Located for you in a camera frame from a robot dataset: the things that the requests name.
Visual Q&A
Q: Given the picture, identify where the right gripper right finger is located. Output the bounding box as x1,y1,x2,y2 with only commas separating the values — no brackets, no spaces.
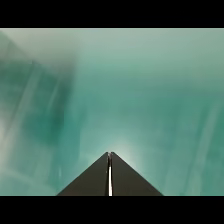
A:
110,151,165,197

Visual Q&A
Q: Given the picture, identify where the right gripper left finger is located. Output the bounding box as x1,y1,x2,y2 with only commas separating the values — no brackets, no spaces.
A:
56,151,111,197

